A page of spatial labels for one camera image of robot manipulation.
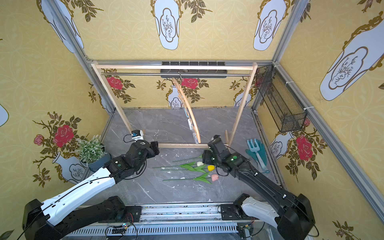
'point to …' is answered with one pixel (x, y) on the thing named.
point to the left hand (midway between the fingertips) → (155, 144)
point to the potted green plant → (91, 153)
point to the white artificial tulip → (189, 165)
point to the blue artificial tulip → (200, 156)
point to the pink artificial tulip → (214, 177)
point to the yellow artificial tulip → (204, 168)
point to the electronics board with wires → (121, 229)
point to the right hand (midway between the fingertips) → (206, 157)
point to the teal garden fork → (255, 149)
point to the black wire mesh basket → (286, 111)
